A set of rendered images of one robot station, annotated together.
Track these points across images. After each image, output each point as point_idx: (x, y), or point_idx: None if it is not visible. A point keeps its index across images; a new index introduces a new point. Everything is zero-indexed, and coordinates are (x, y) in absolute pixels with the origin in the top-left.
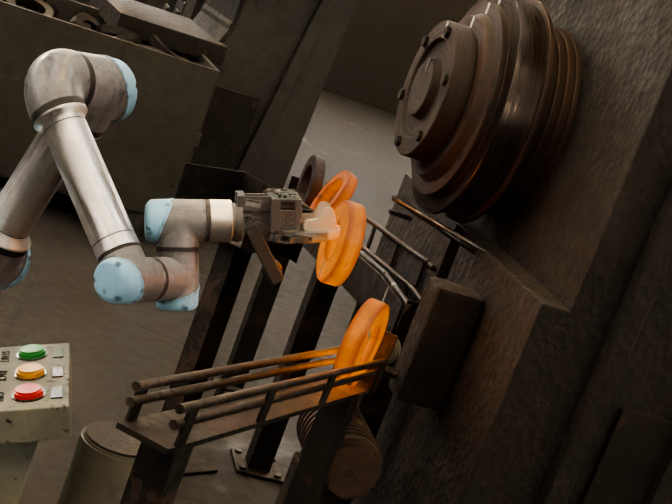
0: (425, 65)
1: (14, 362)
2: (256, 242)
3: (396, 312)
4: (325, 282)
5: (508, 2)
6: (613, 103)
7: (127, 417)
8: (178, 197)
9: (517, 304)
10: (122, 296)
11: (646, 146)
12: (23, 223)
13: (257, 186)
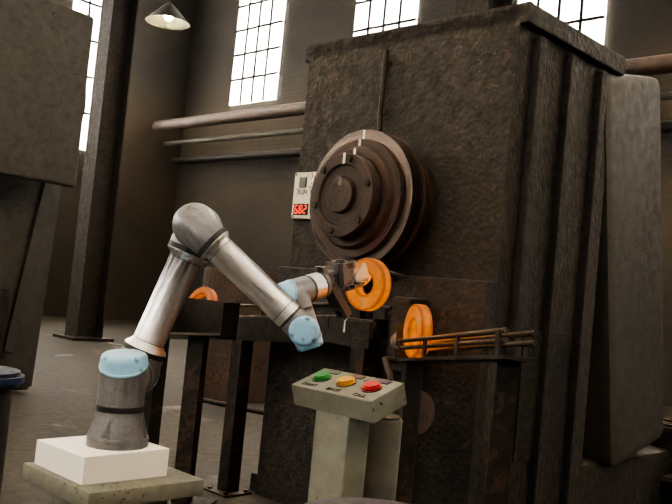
0: (336, 181)
1: (321, 383)
2: (337, 294)
3: (367, 329)
4: (371, 308)
5: (375, 135)
6: (467, 171)
7: (499, 352)
8: None
9: (462, 290)
10: (316, 338)
11: (508, 184)
12: (167, 334)
13: (186, 302)
